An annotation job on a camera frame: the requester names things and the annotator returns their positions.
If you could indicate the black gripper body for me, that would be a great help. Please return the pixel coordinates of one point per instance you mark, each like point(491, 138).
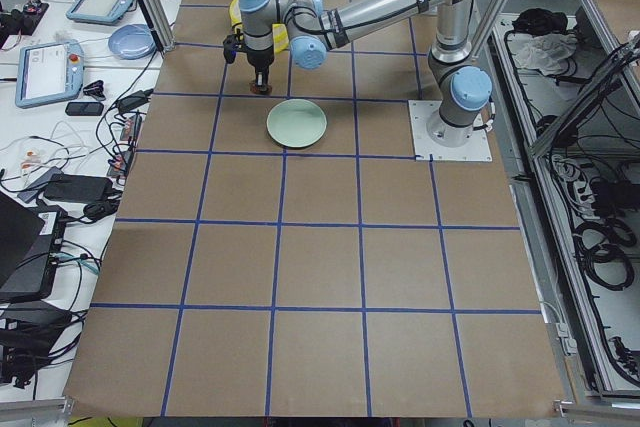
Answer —
point(259, 62)

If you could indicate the brown steamed bun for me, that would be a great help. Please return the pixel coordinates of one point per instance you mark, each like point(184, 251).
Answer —
point(263, 90)

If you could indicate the yellow bamboo steamer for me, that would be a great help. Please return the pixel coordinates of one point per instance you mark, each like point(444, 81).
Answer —
point(280, 39)
point(235, 17)

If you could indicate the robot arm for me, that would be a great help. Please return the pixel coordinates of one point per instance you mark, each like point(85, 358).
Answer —
point(314, 31)

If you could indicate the mint green plate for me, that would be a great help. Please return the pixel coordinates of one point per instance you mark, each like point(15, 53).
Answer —
point(296, 123)

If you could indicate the blue plate on desk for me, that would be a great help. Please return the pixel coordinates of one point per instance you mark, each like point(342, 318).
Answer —
point(130, 42)

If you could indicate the far teach pendant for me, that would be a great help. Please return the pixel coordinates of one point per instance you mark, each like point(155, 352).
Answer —
point(103, 12)

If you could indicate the teach pendant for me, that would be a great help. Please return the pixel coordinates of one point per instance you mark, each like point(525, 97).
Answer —
point(103, 12)
point(49, 73)

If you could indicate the near teach pendant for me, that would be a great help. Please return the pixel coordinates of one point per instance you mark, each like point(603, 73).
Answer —
point(49, 73)

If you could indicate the black power adapter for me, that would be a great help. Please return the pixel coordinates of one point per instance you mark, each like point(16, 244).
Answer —
point(77, 188)

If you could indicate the black laptop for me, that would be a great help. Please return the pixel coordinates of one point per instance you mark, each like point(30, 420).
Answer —
point(30, 238)

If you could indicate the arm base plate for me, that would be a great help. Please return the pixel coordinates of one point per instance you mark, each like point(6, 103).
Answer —
point(434, 140)

